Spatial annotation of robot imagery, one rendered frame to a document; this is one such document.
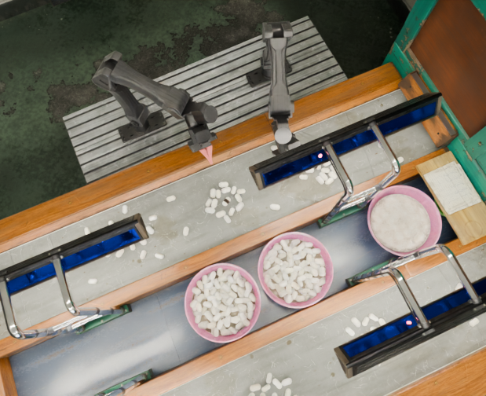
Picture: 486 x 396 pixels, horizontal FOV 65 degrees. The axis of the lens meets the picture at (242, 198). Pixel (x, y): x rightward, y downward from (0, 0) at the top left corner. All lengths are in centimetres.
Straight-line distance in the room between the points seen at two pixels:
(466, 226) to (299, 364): 77
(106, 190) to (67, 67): 147
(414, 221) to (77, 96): 211
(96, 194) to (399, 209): 115
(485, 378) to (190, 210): 115
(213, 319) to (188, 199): 45
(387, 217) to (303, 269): 38
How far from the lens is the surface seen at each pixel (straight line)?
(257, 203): 145
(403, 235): 154
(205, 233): 143
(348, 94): 165
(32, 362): 167
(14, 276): 121
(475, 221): 161
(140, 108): 154
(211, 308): 140
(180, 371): 140
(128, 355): 153
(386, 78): 173
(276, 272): 142
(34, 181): 260
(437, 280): 155
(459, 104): 158
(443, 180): 160
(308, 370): 142
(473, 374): 157
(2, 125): 286
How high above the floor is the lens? 213
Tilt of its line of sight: 74 degrees down
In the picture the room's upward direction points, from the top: 4 degrees counter-clockwise
